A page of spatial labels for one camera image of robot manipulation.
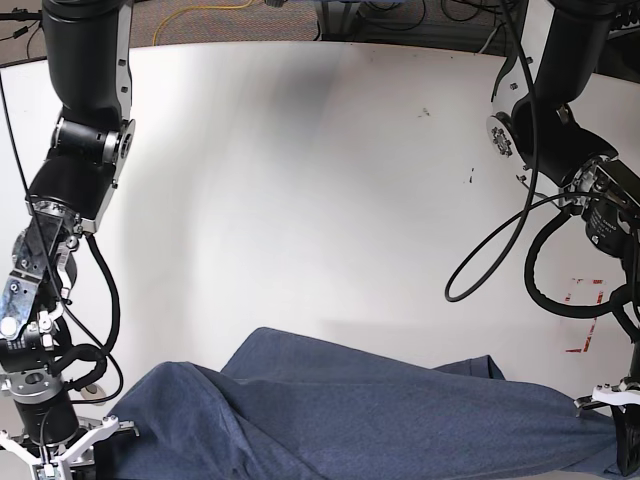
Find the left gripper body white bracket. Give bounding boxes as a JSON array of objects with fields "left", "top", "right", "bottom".
[{"left": 574, "top": 380, "right": 640, "bottom": 411}]

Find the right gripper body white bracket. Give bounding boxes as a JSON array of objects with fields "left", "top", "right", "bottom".
[{"left": 0, "top": 372, "right": 141, "bottom": 480}]

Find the dark blue T-shirt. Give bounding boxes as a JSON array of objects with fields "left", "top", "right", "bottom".
[{"left": 99, "top": 328, "right": 621, "bottom": 479}]

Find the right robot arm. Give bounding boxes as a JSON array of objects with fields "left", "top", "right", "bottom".
[{"left": 1, "top": 1, "right": 136, "bottom": 479}]

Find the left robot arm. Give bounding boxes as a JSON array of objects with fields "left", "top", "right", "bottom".
[{"left": 487, "top": 1, "right": 639, "bottom": 345}]

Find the red tape rectangle marking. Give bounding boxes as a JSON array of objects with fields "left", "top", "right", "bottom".
[{"left": 559, "top": 278, "right": 609, "bottom": 354}]

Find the left table cable grommet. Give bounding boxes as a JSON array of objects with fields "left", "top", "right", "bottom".
[{"left": 80, "top": 383, "right": 106, "bottom": 403}]

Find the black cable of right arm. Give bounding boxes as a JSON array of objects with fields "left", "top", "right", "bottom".
[{"left": 44, "top": 234, "right": 125, "bottom": 401}]

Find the yellow cable on floor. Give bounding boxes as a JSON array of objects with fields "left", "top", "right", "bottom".
[{"left": 152, "top": 0, "right": 261, "bottom": 47}]

